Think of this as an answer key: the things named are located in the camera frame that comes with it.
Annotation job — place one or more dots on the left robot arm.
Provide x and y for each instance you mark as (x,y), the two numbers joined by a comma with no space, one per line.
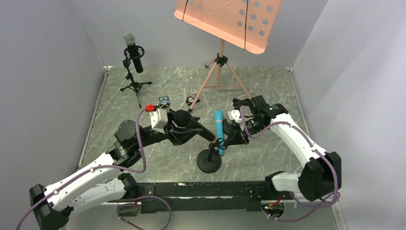
(109,177)

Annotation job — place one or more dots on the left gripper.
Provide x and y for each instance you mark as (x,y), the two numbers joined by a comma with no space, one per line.
(173,132)

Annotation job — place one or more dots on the black microphone silver mesh head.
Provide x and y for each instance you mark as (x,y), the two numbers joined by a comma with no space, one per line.
(133,50)

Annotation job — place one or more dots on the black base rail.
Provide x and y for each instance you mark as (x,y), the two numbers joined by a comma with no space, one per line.
(202,196)

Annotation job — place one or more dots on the blue owl toy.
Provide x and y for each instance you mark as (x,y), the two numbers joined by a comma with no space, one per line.
(164,102)

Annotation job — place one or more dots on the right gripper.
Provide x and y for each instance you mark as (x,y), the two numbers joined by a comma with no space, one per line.
(236,132)

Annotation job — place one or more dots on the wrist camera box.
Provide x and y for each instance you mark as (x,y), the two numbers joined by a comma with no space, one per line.
(158,117)
(234,117)

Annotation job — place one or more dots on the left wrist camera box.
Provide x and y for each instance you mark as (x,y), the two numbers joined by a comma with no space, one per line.
(158,117)

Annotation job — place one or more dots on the black round base mic stand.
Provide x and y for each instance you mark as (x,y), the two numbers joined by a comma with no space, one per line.
(237,104)

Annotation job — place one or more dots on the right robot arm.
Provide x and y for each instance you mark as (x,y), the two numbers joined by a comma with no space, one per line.
(321,173)

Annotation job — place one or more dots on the brown owl toy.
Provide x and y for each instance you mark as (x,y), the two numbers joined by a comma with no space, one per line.
(190,99)

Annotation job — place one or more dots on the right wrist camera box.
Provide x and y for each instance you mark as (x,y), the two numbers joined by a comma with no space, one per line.
(234,117)

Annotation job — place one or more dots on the black microphone orange end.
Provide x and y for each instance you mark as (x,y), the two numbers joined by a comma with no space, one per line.
(206,134)

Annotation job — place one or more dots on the pink music stand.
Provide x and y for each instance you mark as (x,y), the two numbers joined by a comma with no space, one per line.
(246,24)

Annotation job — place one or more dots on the blue microphone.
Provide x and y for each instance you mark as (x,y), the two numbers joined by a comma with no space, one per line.
(218,118)

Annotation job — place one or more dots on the black round base clip stand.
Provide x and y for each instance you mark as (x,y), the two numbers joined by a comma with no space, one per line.
(209,160)

